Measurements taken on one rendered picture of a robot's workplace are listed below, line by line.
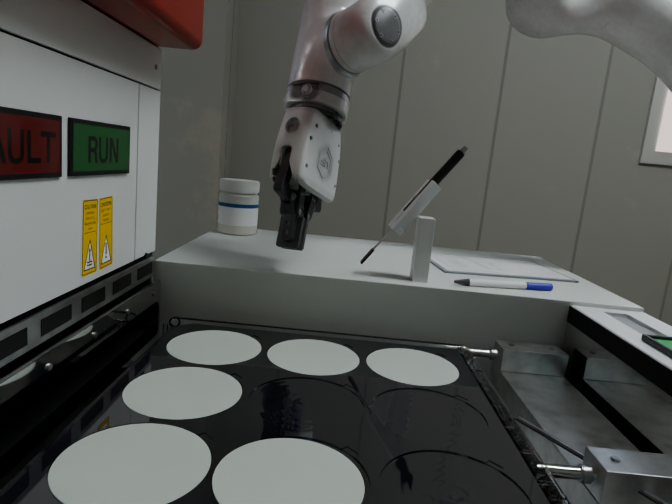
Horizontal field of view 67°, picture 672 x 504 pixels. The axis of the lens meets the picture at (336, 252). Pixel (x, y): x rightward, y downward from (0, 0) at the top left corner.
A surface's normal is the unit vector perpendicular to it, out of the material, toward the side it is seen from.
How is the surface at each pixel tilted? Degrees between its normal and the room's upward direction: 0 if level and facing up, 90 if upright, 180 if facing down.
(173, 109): 90
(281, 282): 90
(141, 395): 0
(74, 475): 0
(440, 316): 90
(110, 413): 0
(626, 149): 90
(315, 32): 72
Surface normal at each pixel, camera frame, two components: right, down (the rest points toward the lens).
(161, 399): 0.10, -0.98
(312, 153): 0.86, 0.07
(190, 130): -0.05, 0.18
